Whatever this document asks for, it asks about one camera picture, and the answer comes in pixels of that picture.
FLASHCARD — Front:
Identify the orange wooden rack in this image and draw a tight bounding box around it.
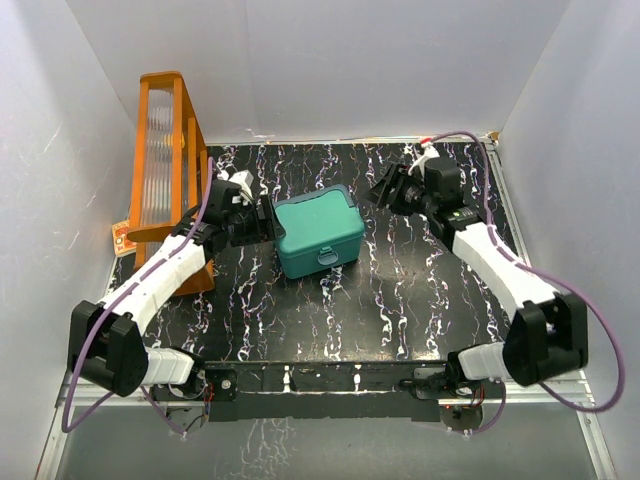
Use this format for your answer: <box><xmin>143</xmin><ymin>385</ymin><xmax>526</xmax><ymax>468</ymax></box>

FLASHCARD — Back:
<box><xmin>127</xmin><ymin>71</ymin><xmax>211</xmax><ymax>270</ymax></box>

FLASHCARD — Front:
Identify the teal medicine box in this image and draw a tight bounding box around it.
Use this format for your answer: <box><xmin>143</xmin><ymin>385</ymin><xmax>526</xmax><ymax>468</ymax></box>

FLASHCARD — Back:
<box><xmin>274</xmin><ymin>184</ymin><xmax>365</xmax><ymax>279</ymax></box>

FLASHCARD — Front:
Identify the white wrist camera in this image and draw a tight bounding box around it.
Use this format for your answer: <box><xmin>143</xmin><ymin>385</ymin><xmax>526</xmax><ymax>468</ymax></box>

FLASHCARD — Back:
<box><xmin>218</xmin><ymin>170</ymin><xmax>253</xmax><ymax>199</ymax></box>
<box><xmin>408</xmin><ymin>141</ymin><xmax>440</xmax><ymax>178</ymax></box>

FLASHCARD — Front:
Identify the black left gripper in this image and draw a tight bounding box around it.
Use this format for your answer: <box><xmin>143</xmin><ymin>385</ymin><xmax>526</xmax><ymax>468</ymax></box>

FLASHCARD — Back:
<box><xmin>224</xmin><ymin>195</ymin><xmax>283</xmax><ymax>247</ymax></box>

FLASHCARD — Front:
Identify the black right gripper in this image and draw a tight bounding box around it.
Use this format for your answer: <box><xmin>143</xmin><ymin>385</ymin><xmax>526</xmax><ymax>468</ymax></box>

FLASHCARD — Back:
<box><xmin>362</xmin><ymin>164</ymin><xmax>436</xmax><ymax>218</ymax></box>

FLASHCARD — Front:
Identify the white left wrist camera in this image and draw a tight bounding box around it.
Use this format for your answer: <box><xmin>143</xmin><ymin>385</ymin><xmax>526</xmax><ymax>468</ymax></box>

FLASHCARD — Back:
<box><xmin>218</xmin><ymin>170</ymin><xmax>253</xmax><ymax>199</ymax></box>

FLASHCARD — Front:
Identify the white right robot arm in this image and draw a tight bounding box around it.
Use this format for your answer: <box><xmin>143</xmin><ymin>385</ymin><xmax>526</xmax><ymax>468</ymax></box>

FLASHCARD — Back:
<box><xmin>366</xmin><ymin>157</ymin><xmax>589</xmax><ymax>397</ymax></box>

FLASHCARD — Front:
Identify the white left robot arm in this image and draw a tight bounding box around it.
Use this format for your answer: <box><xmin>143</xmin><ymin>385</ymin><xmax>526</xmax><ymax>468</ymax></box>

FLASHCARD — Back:
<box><xmin>68</xmin><ymin>171</ymin><xmax>285</xmax><ymax>399</ymax></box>

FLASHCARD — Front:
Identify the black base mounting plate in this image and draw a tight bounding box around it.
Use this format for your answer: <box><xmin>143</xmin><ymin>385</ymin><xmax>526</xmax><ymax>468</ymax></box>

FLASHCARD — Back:
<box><xmin>151</xmin><ymin>361</ymin><xmax>501</xmax><ymax>430</ymax></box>

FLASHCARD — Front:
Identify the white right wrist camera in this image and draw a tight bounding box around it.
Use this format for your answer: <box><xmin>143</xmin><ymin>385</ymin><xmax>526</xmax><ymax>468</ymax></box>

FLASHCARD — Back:
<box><xmin>408</xmin><ymin>141</ymin><xmax>440</xmax><ymax>178</ymax></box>

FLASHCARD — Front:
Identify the orange card box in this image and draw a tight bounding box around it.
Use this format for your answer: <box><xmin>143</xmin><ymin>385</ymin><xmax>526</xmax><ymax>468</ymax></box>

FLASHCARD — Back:
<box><xmin>112</xmin><ymin>220</ymin><xmax>136</xmax><ymax>257</ymax></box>

